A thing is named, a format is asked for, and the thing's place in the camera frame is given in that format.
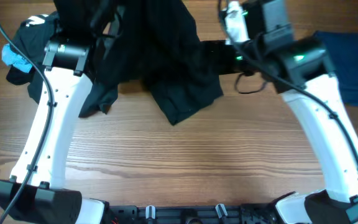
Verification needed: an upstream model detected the light blue garment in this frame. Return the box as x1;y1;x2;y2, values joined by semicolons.
1;44;33;73

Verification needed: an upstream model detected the folded navy blue garment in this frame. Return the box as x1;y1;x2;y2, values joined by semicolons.
313;31;358;106

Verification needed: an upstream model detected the dark green clothes pile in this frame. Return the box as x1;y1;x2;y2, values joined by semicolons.
6;12;59;103

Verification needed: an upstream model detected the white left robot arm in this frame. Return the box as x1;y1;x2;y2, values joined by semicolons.
0;39;109;223

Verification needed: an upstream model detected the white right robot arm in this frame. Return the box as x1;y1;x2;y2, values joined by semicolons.
217;1;358;223

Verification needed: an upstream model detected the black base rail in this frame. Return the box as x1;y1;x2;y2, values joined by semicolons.
108;203;283;224

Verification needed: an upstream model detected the black t-shirt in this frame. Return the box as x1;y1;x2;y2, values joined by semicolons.
55;0;237;125

